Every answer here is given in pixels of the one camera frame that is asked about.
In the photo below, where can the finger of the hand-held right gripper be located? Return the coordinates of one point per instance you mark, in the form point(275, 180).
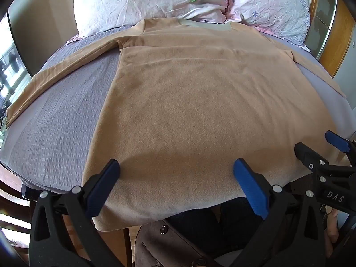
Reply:
point(307, 154)
point(337, 141)

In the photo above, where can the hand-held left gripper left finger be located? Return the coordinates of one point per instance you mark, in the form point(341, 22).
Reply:
point(105, 185)

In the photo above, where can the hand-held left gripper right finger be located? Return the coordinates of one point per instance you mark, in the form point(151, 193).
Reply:
point(250, 187)

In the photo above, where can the tan long-sleeved shirt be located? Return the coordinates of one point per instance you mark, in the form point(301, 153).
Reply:
point(194, 111)

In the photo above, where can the person's right hand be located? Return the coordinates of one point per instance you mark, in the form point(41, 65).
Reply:
point(332, 228)

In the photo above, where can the person's dark trousers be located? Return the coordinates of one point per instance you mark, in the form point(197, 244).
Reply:
point(203, 225)

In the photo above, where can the bed with grey sheet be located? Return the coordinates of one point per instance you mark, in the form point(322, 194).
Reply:
point(61, 128)

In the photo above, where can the grey-brown jacket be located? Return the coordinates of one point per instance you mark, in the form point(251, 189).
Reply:
point(167, 247)

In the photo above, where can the pink floral pillow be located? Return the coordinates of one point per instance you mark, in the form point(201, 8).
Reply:
point(272, 8)

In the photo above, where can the window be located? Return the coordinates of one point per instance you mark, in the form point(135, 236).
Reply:
point(8, 69)

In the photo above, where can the white floral pillow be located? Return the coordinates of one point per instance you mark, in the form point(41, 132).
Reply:
point(144, 0)

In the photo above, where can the dark wooden bed frame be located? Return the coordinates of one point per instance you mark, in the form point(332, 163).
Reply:
point(12, 200)

